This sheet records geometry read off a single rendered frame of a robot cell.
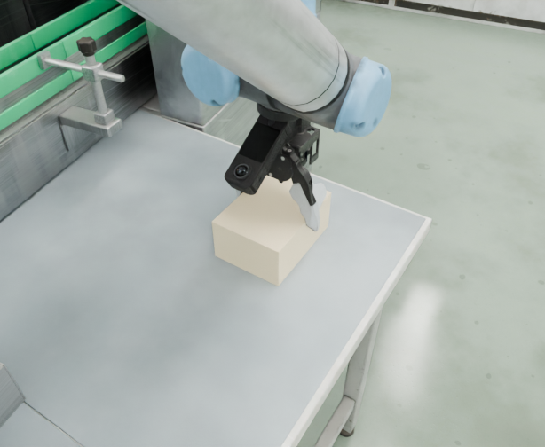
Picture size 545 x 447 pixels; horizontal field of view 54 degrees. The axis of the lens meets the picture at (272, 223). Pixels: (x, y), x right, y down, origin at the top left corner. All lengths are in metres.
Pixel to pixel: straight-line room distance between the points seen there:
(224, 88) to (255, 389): 0.38
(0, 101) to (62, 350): 0.43
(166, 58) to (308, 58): 0.72
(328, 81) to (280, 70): 0.07
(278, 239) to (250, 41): 0.45
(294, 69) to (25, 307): 0.58
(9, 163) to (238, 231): 0.42
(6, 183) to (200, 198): 0.33
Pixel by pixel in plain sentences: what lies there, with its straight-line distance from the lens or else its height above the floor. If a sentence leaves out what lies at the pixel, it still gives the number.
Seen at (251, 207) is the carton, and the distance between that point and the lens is 0.83.
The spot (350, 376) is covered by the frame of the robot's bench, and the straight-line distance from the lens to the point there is 1.28.
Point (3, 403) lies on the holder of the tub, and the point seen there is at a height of 0.78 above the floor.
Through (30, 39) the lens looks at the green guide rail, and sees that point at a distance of 1.12.
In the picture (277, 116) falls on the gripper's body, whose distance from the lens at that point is 0.72.
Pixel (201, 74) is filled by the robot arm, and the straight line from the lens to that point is 0.59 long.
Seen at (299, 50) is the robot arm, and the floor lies 1.20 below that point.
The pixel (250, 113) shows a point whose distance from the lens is 1.37.
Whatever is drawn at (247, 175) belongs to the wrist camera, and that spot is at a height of 0.94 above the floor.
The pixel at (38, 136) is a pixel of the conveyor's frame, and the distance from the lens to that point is 1.03.
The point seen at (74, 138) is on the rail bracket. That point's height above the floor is 0.80.
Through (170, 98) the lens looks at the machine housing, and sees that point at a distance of 1.17.
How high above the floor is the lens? 1.37
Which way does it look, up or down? 43 degrees down
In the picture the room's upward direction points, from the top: straight up
